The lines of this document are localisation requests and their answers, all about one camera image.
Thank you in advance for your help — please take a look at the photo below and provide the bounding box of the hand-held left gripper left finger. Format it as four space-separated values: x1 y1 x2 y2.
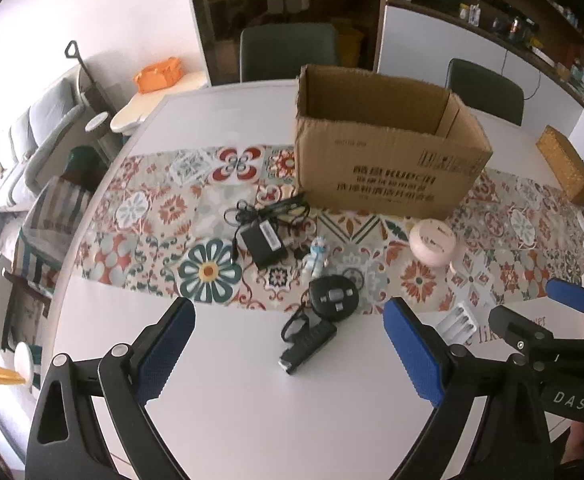
24 296 197 480

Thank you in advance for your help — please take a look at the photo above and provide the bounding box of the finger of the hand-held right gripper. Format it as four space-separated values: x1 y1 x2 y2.
546 278 584 333
488 305 558 359

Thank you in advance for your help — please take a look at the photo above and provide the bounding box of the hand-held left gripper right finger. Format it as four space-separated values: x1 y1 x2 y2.
383 296 557 480

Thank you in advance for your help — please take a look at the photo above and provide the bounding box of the round black plug adapter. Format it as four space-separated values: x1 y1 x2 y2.
308 275 360 321

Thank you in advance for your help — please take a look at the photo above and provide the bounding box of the black rectangular charger with cable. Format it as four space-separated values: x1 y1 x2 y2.
278 305 339 377

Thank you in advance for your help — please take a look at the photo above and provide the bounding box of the pink round device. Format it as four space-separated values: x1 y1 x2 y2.
409 219 460 273

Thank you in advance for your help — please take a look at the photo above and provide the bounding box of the small white blue figurine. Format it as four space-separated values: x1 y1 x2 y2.
304 236 330 278

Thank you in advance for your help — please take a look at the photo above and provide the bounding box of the black power adapter with cable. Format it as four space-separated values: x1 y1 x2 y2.
223 192 317 269

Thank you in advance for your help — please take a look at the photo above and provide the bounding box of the brown cardboard box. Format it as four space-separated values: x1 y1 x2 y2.
293 64 493 221

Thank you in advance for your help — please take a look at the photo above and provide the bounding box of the white battery case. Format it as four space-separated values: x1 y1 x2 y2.
437 300 477 343

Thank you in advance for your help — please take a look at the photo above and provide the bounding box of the woven wicker box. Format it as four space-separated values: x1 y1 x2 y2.
536 125 584 206

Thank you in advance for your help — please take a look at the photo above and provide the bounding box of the floral patterned table runner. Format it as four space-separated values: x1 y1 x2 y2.
74 144 584 313

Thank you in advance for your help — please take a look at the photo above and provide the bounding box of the dark grey dining chair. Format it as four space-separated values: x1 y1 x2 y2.
444 58 525 127
239 23 340 83

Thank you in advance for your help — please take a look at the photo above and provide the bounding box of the white side table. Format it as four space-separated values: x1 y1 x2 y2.
110 71 210 135

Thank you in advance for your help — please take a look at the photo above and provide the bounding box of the grey sofa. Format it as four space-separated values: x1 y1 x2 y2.
0 67 88 211

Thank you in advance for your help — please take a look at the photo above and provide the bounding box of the orange bag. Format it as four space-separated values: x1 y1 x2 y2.
133 56 183 95

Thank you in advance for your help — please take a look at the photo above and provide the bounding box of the white sideboard cabinet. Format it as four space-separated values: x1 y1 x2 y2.
374 0 584 171

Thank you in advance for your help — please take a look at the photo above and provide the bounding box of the dark glass cabinet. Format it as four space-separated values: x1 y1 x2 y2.
184 0 383 86

